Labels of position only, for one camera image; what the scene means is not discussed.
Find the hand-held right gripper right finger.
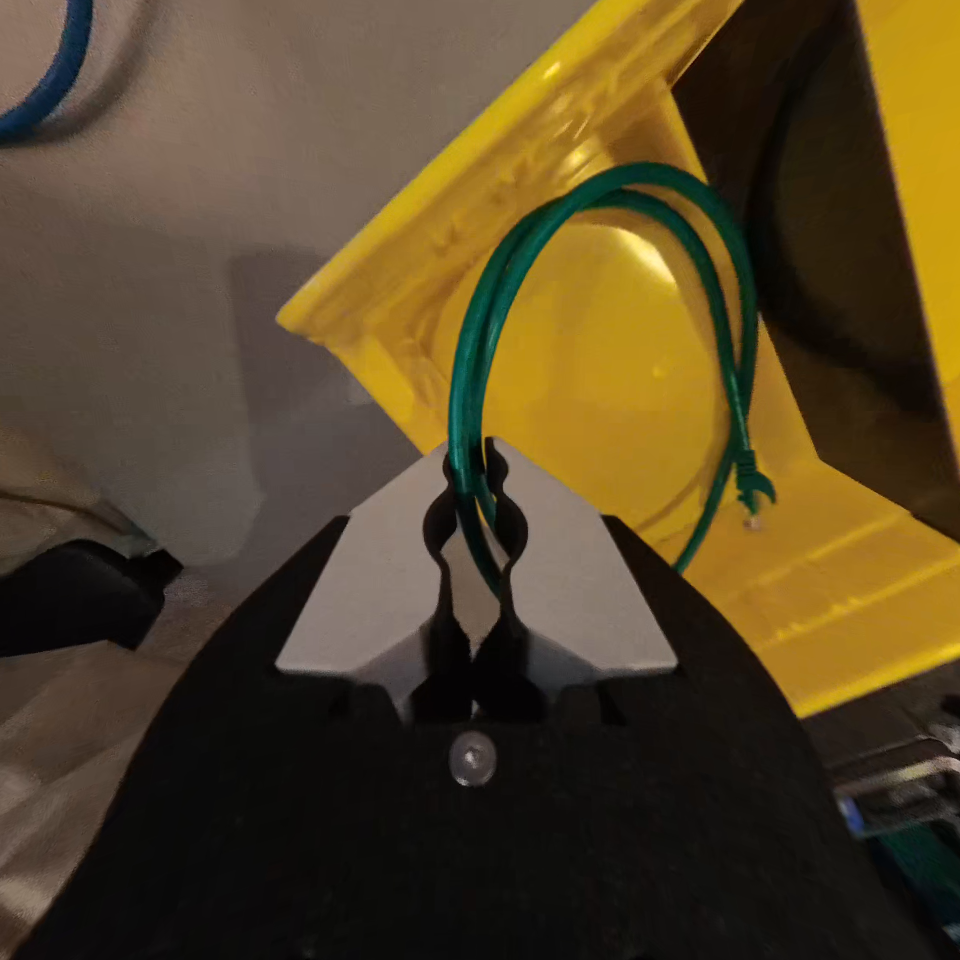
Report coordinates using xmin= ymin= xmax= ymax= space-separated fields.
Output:
xmin=471 ymin=437 xmax=680 ymax=723

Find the green ethernet cable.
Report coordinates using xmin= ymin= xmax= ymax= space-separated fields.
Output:
xmin=447 ymin=161 xmax=777 ymax=601

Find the yellow plastic bin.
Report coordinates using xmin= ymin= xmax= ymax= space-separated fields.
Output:
xmin=275 ymin=0 xmax=960 ymax=720

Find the person's beige jacket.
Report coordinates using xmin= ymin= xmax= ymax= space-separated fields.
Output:
xmin=0 ymin=427 xmax=256 ymax=931

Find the black bin divider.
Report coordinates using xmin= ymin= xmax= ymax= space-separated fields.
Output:
xmin=671 ymin=0 xmax=960 ymax=543

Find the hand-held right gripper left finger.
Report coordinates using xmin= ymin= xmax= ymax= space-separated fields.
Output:
xmin=276 ymin=442 xmax=471 ymax=723

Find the blue ethernet cable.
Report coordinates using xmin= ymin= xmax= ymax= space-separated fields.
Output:
xmin=0 ymin=0 xmax=95 ymax=145

